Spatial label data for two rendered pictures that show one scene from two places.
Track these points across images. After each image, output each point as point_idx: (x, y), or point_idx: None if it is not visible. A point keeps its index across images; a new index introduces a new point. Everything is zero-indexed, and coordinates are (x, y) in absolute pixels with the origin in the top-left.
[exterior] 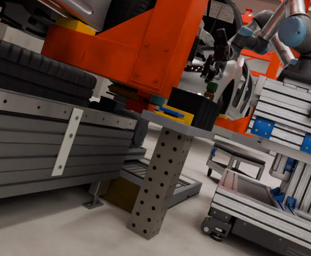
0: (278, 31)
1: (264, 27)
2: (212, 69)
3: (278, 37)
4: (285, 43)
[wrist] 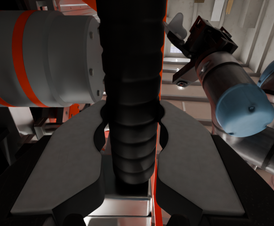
0: (261, 74)
1: (269, 180)
2: (195, 131)
3: (267, 66)
4: None
